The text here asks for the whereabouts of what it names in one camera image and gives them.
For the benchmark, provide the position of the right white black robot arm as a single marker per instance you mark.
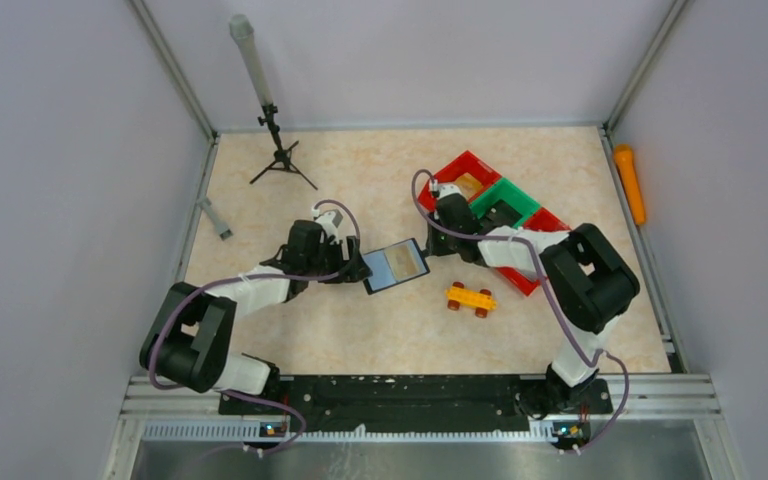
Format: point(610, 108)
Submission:
point(586, 282)

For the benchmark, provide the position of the green plastic bin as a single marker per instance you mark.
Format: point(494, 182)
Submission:
point(504, 204)

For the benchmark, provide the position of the black tripod with grey tube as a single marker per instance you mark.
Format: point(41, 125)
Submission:
point(243, 35)

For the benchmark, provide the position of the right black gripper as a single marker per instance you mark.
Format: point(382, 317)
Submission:
point(432, 245)

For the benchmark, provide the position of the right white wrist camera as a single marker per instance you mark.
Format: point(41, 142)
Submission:
point(444, 190)

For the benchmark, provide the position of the small grey tool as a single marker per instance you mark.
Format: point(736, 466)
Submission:
point(221, 227)

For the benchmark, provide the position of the red bin with wooden blocks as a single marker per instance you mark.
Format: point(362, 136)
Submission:
point(472, 176)

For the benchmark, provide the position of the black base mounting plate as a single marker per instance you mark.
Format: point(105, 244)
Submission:
point(433, 403)

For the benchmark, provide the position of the black leather card holder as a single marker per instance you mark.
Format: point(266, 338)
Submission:
point(394, 265)

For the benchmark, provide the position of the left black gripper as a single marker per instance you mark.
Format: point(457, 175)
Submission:
point(353, 269)

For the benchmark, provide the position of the orange flashlight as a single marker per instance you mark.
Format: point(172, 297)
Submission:
point(624, 161)

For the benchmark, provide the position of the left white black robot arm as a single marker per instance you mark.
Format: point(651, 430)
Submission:
point(188, 344)

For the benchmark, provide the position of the yellow toy brick car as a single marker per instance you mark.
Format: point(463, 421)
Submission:
point(481, 302)

